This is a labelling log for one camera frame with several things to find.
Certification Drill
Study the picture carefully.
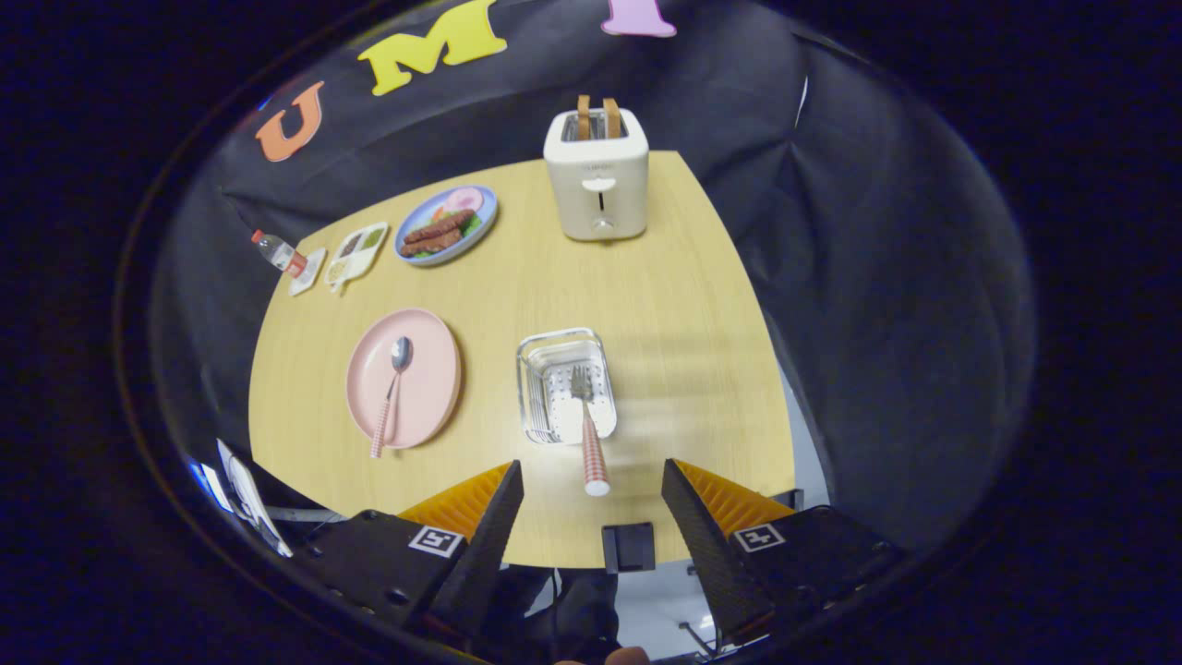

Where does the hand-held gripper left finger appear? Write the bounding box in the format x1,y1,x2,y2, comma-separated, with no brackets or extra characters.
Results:
300,459,525,647

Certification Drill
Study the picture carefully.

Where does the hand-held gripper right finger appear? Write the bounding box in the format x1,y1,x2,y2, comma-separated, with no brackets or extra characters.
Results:
660,458,911,647

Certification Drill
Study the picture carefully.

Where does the fork with red checked handle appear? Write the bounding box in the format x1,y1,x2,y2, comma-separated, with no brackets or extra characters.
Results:
569,365,612,498

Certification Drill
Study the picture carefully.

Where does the spoon with red checked handle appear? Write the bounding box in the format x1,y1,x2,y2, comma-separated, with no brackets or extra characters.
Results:
370,336,415,460

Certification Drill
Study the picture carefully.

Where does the black table clamp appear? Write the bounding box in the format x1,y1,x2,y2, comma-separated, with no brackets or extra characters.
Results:
602,522,657,574

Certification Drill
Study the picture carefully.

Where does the person's dark clothing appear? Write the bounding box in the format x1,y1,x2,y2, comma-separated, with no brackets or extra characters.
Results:
480,565,621,664

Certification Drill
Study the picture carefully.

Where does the pink plate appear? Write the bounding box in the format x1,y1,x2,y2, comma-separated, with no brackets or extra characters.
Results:
345,308,463,451

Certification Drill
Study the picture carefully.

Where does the clear plastic basket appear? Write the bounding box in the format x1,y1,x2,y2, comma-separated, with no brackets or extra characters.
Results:
516,327,618,445

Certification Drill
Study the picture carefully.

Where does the white curved object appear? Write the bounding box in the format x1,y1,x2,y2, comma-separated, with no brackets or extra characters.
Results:
217,439,295,558

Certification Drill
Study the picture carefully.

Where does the lit blue screen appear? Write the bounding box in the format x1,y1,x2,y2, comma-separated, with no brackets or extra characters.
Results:
189,459,232,514

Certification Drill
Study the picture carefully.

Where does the brown sausage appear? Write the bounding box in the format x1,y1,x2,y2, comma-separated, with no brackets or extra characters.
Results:
400,229,463,258
404,210,476,246

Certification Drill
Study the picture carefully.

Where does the white square coaster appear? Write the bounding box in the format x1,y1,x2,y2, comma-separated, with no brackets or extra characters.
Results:
289,247,328,296

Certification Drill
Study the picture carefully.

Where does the white divided snack tray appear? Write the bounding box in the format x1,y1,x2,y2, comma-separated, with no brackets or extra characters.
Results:
323,222,391,295

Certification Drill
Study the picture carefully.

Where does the blue plate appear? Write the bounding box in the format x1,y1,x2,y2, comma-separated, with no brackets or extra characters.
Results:
393,185,499,268

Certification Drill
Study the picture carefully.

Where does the clear water bottle red label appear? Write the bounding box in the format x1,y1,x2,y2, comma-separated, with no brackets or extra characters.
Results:
251,229,308,280

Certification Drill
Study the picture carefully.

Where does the white toaster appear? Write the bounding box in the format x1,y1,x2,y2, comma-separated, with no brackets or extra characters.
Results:
543,108,650,243

